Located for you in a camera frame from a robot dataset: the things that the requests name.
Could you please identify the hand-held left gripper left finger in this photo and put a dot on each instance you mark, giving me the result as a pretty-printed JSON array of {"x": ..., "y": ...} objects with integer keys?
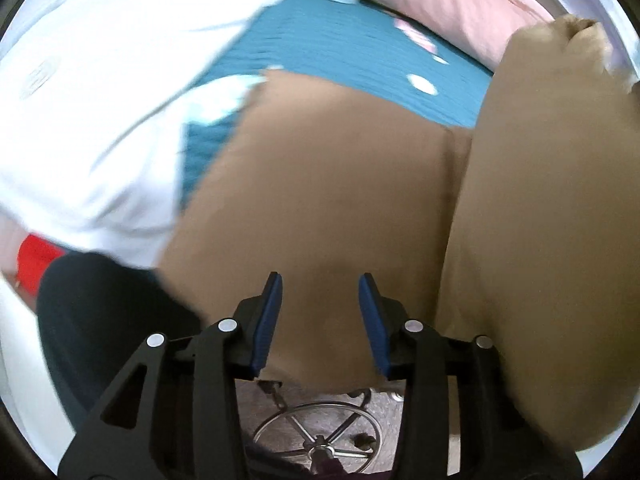
[{"x": 265, "y": 325}]

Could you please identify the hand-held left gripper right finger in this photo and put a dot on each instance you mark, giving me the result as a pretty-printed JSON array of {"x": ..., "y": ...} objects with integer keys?
[{"x": 374, "y": 325}]

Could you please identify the tan shirt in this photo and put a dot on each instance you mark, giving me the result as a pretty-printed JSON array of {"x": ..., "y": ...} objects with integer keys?
[{"x": 340, "y": 185}]

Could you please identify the chrome chair base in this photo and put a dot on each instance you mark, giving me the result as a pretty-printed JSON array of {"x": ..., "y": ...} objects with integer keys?
[{"x": 320, "y": 430}]

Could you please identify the person's left leg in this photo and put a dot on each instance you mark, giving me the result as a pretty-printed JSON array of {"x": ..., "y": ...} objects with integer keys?
[{"x": 105, "y": 320}]

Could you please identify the light blue patterned cloth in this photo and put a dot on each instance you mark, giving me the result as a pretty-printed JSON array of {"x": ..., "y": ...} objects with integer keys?
[{"x": 220, "y": 97}]

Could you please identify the red cloth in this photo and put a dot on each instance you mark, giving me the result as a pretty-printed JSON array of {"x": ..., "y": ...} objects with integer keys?
[{"x": 37, "y": 260}]

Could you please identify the white duvet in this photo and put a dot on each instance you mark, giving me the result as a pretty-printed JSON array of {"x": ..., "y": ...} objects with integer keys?
[{"x": 100, "y": 110}]

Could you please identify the teal quilted blanket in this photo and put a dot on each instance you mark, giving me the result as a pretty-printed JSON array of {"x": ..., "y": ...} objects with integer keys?
[{"x": 350, "y": 50}]

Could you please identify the pink pillow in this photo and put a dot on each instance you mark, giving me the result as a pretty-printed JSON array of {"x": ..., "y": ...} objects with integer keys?
[{"x": 450, "y": 5}]

